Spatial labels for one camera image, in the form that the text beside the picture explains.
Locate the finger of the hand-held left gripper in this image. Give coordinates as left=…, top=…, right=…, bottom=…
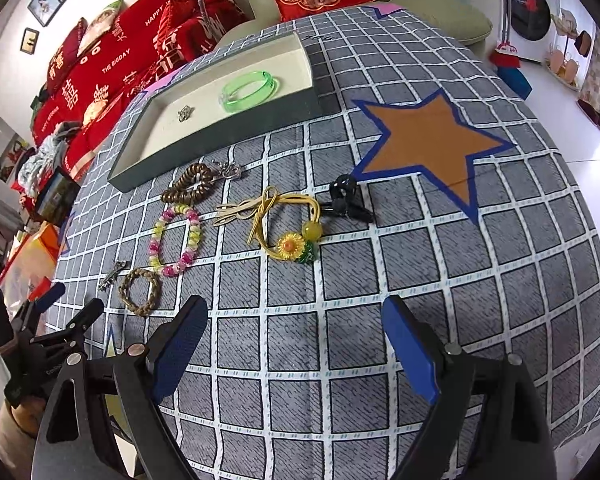
left=44, top=297, right=106, bottom=347
left=9, top=282, right=67, bottom=334

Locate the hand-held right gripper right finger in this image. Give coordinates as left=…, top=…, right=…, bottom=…
left=382, top=295, right=558, bottom=480

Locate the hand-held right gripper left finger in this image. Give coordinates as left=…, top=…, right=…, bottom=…
left=30, top=294, right=211, bottom=480

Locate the brown braided bracelet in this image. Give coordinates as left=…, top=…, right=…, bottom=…
left=117, top=267, right=161, bottom=317

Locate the pastel beaded bracelet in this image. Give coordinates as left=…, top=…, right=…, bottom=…
left=149, top=203, right=202, bottom=278

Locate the yellow cord sunflower necklace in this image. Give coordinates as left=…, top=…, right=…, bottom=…
left=247, top=186, right=333, bottom=265

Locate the brown spiral hair tie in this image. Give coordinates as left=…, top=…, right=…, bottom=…
left=161, top=162, right=217, bottom=206

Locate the black claw hair clip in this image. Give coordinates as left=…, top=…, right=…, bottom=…
left=317, top=172, right=376, bottom=223

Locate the silver metal clasp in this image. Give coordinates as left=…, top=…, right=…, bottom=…
left=211, top=160, right=244, bottom=180

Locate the grey tray with cream lining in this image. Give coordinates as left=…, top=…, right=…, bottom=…
left=106, top=31, right=322, bottom=194

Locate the green translucent bangle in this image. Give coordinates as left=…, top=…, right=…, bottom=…
left=220, top=71, right=282, bottom=113

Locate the orange bag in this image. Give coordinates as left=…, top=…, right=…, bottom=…
left=0, top=222, right=62, bottom=311

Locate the grey checked star blanket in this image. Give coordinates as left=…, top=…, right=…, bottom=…
left=45, top=2, right=600, bottom=480

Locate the dark cardboard box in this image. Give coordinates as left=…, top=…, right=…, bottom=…
left=32, top=172, right=81, bottom=223

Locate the pile of grey clothes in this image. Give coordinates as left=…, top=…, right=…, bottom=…
left=17, top=122, right=82, bottom=196

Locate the red printed blanket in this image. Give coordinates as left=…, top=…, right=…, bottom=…
left=30, top=0, right=253, bottom=181

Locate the small dark framed picture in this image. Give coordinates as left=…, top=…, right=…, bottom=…
left=20, top=27, right=40, bottom=56

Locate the white and green small cushion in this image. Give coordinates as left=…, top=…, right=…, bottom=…
left=77, top=0, right=126, bottom=56

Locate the blue dustpan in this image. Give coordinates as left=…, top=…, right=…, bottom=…
left=500, top=66, right=533, bottom=100

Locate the red broom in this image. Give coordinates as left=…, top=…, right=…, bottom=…
left=489, top=0, right=522, bottom=69

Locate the rack with hats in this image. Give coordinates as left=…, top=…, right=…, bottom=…
left=544, top=9, right=594, bottom=92

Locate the pale green sofa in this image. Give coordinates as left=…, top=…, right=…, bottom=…
left=215, top=0, right=493, bottom=56

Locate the white washing machine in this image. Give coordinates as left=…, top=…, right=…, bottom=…
left=497, top=0, right=565, bottom=64

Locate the wall poster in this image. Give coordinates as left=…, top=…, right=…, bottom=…
left=0, top=132, right=31, bottom=183

